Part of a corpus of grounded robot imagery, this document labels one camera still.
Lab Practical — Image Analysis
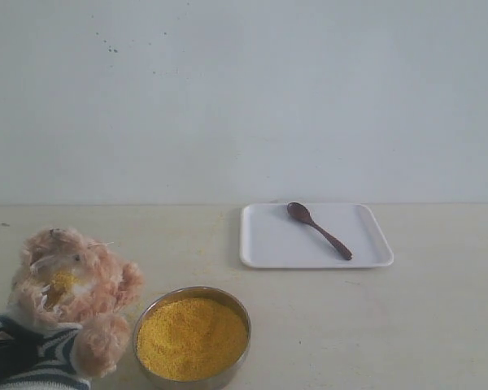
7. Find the tan teddy bear striped sweater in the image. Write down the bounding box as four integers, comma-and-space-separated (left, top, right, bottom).
0, 228, 143, 389

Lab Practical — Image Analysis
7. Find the dark brown wooden spoon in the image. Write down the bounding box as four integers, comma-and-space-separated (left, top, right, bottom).
286, 202, 353, 261

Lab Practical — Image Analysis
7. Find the steel bowl of yellow millet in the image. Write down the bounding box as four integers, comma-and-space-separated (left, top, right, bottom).
133, 286, 251, 389

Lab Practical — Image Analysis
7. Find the white rectangular plastic tray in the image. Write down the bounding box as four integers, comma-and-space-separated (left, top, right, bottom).
240, 203, 394, 269

